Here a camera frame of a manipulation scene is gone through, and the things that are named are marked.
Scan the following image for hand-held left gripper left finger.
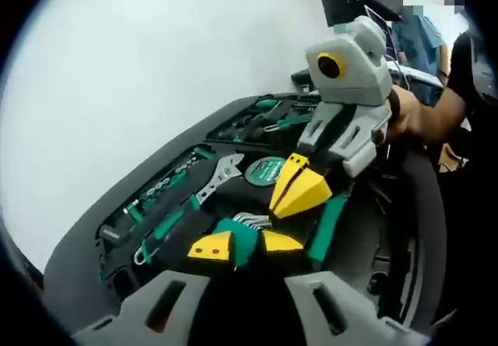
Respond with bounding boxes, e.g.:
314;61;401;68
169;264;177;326
72;229;251;346

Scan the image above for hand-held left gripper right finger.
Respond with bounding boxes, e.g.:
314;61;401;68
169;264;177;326
248;230;429;346

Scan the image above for row of small bits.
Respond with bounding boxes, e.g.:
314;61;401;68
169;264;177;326
290;97;319;113

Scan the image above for green handled pliers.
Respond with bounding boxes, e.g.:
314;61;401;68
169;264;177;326
263;113;314;134

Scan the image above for round green tape measure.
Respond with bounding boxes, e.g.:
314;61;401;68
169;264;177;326
244;155;289;188

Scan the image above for black green handled tool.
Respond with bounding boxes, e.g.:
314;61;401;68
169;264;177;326
133;208;188;266

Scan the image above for small black case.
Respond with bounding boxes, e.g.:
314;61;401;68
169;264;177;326
98;222;136;246

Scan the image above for silver adjustable wrench tool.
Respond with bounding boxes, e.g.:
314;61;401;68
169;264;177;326
194;152;246;208

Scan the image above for black green screwdriver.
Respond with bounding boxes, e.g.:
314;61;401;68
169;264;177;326
123;188;200;225

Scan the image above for hex key set green holder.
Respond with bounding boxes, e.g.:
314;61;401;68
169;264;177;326
209;211;274;272

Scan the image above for black toolbox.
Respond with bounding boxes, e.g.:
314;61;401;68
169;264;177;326
94;93;377;296

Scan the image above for row of silver sockets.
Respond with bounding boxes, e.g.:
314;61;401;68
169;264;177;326
142;146;217;204

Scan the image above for person's right hand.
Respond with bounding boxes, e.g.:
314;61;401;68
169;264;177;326
388;88;424;140

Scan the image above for black flat box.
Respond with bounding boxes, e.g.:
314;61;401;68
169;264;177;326
290;69;324;95

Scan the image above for white desk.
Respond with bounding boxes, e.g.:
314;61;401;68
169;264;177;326
388;64;444;98

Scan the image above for person's black shirt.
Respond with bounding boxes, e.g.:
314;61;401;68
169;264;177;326
445;23;498;133

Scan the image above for black wall screen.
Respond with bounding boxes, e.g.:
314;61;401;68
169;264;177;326
318;0;405;28

